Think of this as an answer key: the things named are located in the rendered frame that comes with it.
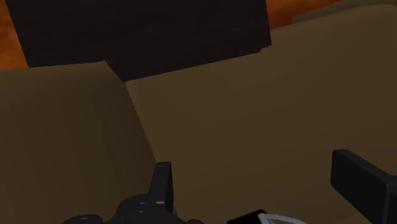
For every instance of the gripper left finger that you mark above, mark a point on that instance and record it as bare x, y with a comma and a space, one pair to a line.
161, 186

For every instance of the dark robot stand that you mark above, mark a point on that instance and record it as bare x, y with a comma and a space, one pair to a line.
139, 34

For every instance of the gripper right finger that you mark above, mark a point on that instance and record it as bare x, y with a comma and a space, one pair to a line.
359, 176

